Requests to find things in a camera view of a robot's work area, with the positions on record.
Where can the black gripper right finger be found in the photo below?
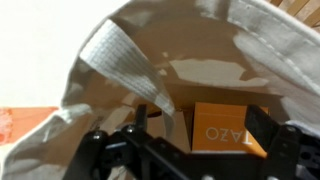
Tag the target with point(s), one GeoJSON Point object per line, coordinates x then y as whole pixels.
{"type": "Point", "coordinates": [261, 126]}

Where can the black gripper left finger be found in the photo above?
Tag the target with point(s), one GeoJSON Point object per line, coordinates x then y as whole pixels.
{"type": "Point", "coordinates": [140, 121]}

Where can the orange TAZO tea box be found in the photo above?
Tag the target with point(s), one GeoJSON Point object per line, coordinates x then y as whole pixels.
{"type": "Point", "coordinates": [221, 128]}

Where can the white canvas tote bag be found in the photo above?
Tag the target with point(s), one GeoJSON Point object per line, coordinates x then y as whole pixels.
{"type": "Point", "coordinates": [170, 54]}

